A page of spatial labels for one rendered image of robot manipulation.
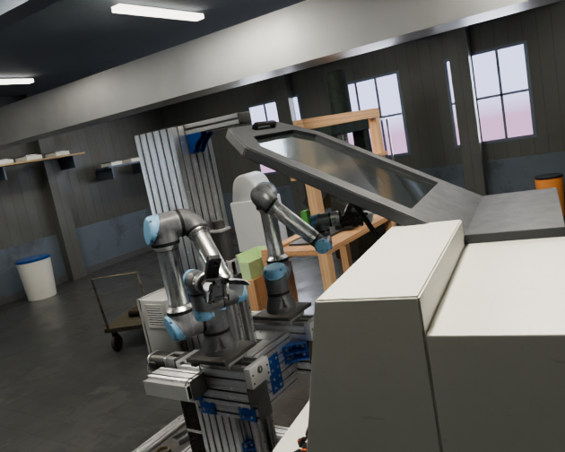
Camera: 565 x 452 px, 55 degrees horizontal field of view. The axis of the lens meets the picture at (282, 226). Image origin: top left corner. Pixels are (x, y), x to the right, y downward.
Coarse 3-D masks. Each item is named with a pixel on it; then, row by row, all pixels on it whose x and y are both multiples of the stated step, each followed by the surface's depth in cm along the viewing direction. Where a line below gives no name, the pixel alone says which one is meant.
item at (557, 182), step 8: (536, 176) 812; (544, 176) 798; (552, 176) 785; (560, 176) 781; (536, 184) 799; (544, 184) 787; (552, 184) 782; (560, 184) 783; (560, 192) 785; (560, 200) 788
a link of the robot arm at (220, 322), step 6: (216, 312) 231; (222, 312) 233; (216, 318) 231; (222, 318) 233; (204, 324) 228; (210, 324) 230; (216, 324) 231; (222, 324) 233; (228, 324) 236; (204, 330) 230; (210, 330) 232; (216, 330) 232; (222, 330) 233
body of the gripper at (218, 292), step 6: (216, 276) 190; (222, 276) 190; (198, 282) 192; (216, 282) 185; (222, 282) 185; (198, 288) 193; (216, 288) 185; (222, 288) 186; (204, 294) 188; (210, 294) 184; (216, 294) 185; (222, 294) 186; (228, 294) 187; (210, 300) 184; (216, 300) 185
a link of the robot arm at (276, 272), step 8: (272, 264) 279; (280, 264) 277; (264, 272) 273; (272, 272) 270; (280, 272) 271; (288, 272) 282; (272, 280) 271; (280, 280) 271; (272, 288) 272; (280, 288) 271; (288, 288) 275
